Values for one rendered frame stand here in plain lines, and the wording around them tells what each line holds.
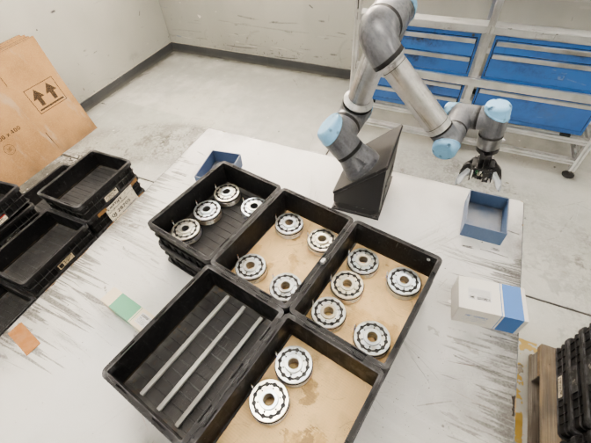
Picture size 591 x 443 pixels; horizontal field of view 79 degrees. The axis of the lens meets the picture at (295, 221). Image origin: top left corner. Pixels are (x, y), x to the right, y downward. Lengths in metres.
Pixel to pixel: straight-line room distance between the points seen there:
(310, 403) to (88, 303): 0.89
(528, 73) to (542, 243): 1.07
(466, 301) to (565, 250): 1.52
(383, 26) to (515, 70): 1.82
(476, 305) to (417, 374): 0.28
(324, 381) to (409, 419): 0.28
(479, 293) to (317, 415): 0.64
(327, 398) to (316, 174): 1.03
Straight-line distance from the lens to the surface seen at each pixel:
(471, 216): 1.64
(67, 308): 1.56
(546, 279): 2.53
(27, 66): 3.67
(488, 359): 1.32
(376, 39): 1.09
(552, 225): 2.84
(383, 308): 1.15
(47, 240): 2.35
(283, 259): 1.23
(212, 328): 1.14
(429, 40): 2.77
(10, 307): 2.34
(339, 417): 1.03
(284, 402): 1.01
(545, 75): 2.85
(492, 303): 1.30
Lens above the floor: 1.83
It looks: 49 degrees down
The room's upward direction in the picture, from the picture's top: 4 degrees counter-clockwise
